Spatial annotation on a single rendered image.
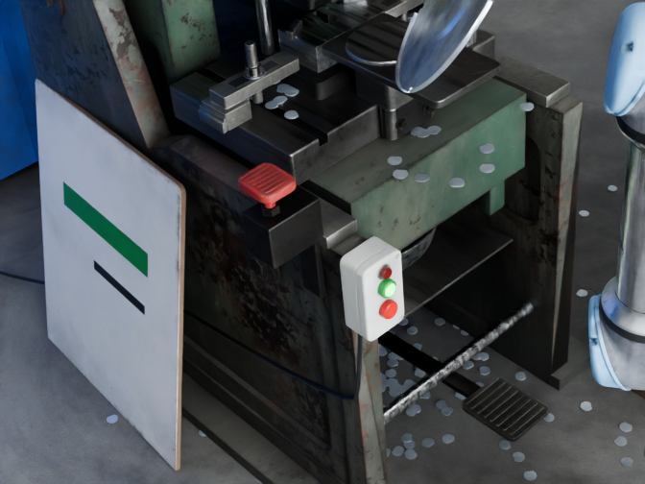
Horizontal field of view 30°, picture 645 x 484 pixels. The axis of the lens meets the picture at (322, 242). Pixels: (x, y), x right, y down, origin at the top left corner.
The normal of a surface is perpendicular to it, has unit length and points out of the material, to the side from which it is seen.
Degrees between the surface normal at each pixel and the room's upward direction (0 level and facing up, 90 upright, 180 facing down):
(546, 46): 0
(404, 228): 90
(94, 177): 78
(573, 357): 0
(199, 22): 90
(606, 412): 0
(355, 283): 90
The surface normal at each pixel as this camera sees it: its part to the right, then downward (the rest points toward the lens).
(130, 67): 0.62, 0.18
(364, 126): 0.67, 0.42
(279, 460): -0.08, -0.78
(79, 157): -0.78, 0.27
